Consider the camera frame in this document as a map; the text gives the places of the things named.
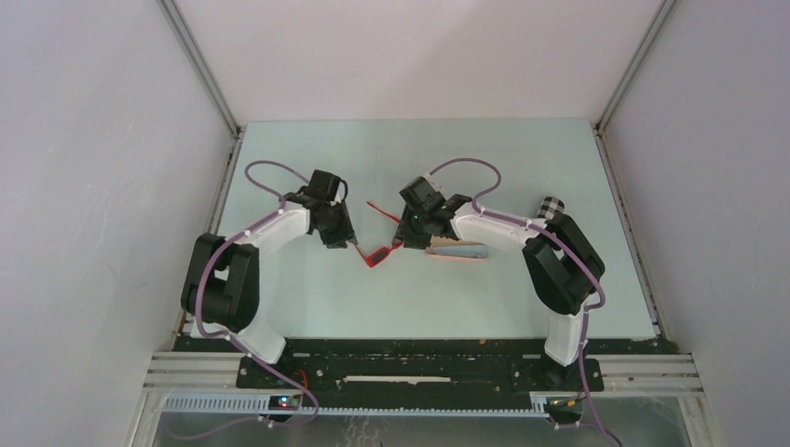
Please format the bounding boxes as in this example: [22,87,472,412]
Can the red frame sunglasses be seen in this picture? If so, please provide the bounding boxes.
[352,200,403,269]

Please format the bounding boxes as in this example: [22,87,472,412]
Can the pink glasses case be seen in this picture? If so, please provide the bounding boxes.
[425,243,489,263]

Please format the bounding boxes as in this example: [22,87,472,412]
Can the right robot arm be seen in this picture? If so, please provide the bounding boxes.
[396,192,606,389]

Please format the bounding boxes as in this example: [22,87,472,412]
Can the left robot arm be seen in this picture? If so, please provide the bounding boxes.
[182,194,357,388]

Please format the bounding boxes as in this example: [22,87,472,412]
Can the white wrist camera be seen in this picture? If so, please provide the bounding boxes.
[302,169,348,205]
[399,176,446,214]

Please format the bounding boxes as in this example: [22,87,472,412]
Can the blue cleaning cloth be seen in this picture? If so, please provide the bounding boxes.
[433,244,488,259]

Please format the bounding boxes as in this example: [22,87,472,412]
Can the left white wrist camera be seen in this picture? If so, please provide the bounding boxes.
[302,169,348,205]

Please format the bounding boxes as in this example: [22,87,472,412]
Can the left aluminium frame post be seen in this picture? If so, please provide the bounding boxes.
[157,0,241,197]

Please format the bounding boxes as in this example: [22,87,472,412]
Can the right aluminium frame post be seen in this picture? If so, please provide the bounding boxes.
[591,0,677,198]

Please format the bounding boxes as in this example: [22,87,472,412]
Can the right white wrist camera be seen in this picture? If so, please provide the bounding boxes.
[399,176,446,214]

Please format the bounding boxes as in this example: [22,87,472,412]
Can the plaid brown glasses case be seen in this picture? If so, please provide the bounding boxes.
[538,196,565,221]

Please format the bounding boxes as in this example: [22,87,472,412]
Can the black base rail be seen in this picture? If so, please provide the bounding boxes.
[172,335,606,412]

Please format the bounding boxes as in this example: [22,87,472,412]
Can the aluminium frame post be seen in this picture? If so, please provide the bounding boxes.
[157,0,241,197]
[591,0,677,198]

